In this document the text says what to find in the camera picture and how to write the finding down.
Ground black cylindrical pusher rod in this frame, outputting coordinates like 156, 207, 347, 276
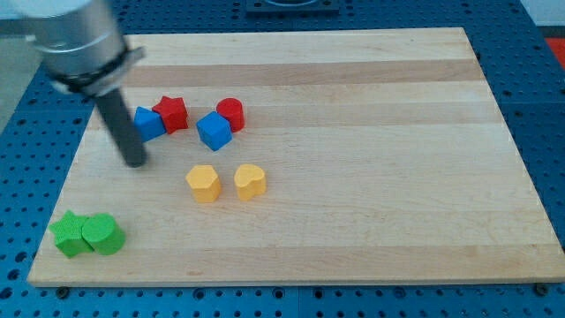
94, 88, 147, 168

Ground blue triangle block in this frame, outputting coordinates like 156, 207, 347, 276
134, 107, 166, 142

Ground red star block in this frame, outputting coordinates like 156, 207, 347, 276
152, 96, 189, 134

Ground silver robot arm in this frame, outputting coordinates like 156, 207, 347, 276
1, 0, 147, 168

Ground green star block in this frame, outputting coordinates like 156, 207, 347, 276
48, 210, 94, 258

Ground blue cube block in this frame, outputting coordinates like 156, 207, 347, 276
196, 111, 232, 151

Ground yellow hexagon block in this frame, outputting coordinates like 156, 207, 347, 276
185, 165, 222, 203

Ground red cylinder block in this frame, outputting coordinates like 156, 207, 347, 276
216, 97, 245, 133

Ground green cylinder block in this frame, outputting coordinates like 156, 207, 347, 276
82, 213, 126, 255

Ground yellow heart block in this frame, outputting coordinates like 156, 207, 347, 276
234, 163, 267, 201

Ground wooden board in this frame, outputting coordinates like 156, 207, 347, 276
28, 27, 564, 287

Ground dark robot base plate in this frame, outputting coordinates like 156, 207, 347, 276
244, 0, 341, 14

